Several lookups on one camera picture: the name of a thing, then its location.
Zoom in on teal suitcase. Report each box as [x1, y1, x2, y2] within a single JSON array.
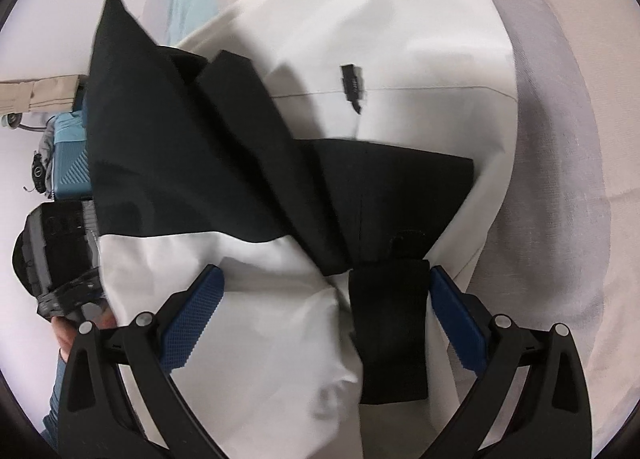
[[51, 112, 96, 201]]

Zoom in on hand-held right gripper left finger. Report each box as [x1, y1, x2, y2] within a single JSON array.
[[57, 264, 226, 459]]

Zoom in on person's left forearm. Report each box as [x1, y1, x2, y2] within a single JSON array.
[[41, 351, 71, 440]]

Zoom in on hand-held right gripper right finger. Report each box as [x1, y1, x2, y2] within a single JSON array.
[[425, 265, 591, 459]]

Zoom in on grey cloth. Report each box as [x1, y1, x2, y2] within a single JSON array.
[[42, 119, 57, 190]]

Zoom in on person's left hand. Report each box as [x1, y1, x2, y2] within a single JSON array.
[[51, 301, 118, 357]]

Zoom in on white and black jacket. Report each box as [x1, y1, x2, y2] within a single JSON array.
[[86, 0, 521, 459]]

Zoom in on beige tied curtain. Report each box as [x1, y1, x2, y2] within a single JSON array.
[[0, 74, 86, 112]]

